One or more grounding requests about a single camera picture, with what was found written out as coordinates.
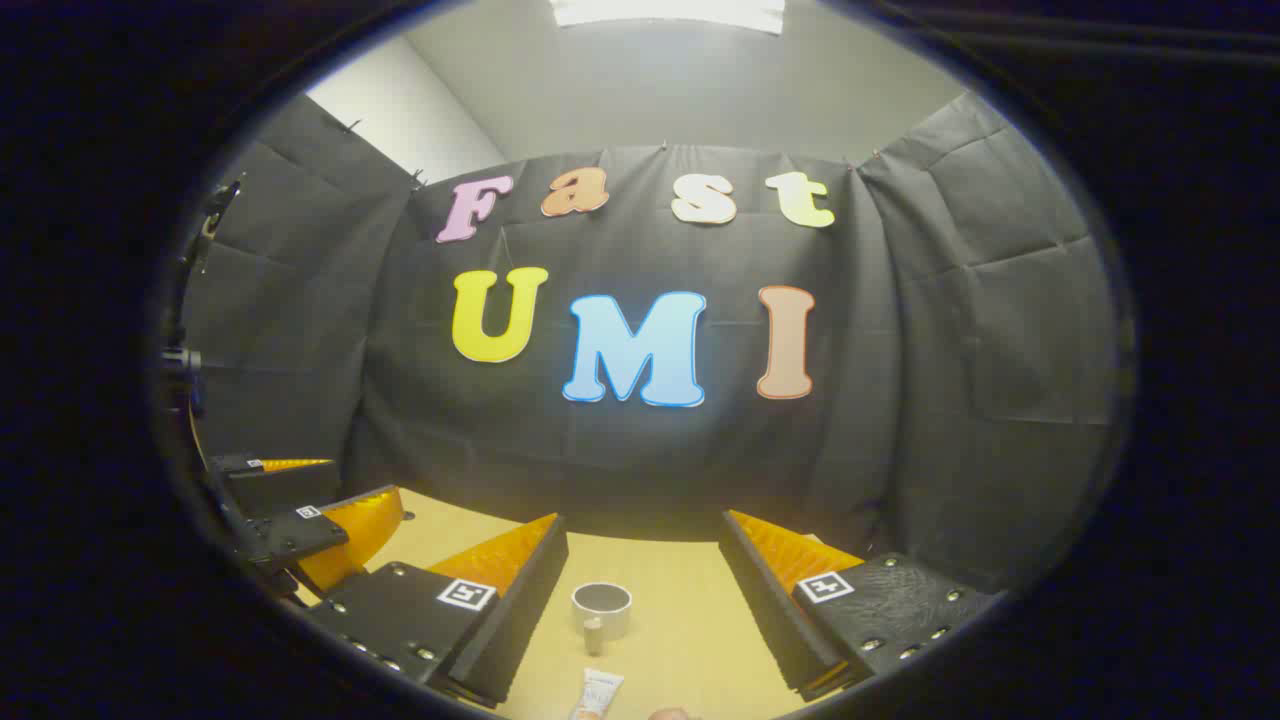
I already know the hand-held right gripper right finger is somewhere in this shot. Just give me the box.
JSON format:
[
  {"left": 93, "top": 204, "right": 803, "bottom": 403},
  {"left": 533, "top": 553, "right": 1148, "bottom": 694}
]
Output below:
[{"left": 718, "top": 508, "right": 1006, "bottom": 703}]

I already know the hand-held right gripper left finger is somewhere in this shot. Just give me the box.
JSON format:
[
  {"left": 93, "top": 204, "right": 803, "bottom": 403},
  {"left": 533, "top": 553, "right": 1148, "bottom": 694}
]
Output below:
[{"left": 300, "top": 513, "right": 569, "bottom": 709}]

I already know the white cup with wooden handle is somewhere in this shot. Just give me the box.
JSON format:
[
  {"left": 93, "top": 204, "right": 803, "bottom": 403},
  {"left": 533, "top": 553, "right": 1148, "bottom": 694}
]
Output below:
[{"left": 571, "top": 582, "right": 633, "bottom": 656}]

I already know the white toothpaste tube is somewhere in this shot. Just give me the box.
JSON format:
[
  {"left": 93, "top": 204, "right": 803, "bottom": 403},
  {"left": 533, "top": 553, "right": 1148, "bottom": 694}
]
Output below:
[{"left": 568, "top": 668, "right": 625, "bottom": 720}]

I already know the light wooden desktop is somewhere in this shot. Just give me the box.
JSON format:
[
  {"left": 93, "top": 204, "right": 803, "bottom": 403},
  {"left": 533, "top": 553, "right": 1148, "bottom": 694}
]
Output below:
[{"left": 295, "top": 487, "right": 861, "bottom": 720}]

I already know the black backdrop cloth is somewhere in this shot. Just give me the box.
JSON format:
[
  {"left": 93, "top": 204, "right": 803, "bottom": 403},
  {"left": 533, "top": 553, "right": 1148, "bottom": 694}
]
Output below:
[{"left": 180, "top": 90, "right": 1121, "bottom": 591}]

